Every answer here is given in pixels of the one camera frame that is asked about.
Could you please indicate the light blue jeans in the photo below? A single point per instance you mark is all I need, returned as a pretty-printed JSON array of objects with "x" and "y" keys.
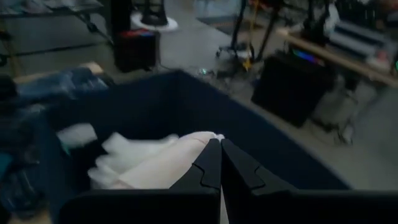
[{"x": 62, "y": 84}]

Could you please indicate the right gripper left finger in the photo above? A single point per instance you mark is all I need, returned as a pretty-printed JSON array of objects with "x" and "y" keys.
[{"x": 186, "y": 202}]

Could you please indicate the black computer box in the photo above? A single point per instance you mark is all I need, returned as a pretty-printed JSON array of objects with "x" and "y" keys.
[{"x": 292, "y": 87}]

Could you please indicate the wooden side table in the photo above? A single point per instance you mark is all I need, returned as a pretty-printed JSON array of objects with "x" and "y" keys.
[{"x": 342, "y": 59}]

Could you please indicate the white shirt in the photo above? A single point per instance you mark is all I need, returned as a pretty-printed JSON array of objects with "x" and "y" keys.
[{"x": 130, "y": 152}]

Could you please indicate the pale pink cloth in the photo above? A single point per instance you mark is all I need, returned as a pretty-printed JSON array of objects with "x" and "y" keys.
[{"x": 174, "y": 161}]

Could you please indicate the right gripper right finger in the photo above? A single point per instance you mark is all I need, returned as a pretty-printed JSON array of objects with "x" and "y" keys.
[{"x": 264, "y": 205}]

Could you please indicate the black tripod stand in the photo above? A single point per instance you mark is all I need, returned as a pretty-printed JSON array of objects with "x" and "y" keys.
[{"x": 242, "y": 37}]

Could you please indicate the navy white striped fabric bin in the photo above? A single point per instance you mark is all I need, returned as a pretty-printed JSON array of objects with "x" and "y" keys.
[{"x": 248, "y": 140}]

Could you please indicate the black crate with red top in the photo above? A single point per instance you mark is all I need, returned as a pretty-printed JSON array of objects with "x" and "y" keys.
[{"x": 136, "y": 53}]

